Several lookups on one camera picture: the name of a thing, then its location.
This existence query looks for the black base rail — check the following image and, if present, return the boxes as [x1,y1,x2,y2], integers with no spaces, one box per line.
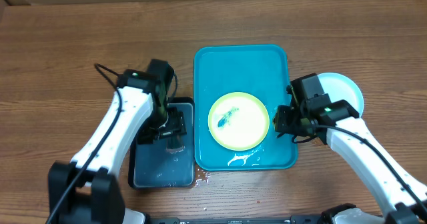
[145,214,324,224]

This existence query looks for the black water tray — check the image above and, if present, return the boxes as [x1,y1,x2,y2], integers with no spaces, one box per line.
[128,97,195,189]

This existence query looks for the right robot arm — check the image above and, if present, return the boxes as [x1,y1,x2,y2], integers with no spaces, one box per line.
[273,94,426,223]

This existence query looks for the yellow plate with blue stain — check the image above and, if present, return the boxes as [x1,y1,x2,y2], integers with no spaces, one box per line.
[207,92,270,151]

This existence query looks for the orange green sponge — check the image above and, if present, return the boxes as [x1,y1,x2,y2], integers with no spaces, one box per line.
[166,135,185,153]

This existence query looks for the teal plastic tray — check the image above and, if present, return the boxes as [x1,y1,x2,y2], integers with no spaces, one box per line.
[193,44,298,171]

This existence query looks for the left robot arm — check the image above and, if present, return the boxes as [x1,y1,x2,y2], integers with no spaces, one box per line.
[47,59,193,224]

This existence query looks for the light blue plate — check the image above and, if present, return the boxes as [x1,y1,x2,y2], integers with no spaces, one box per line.
[318,73,364,117]

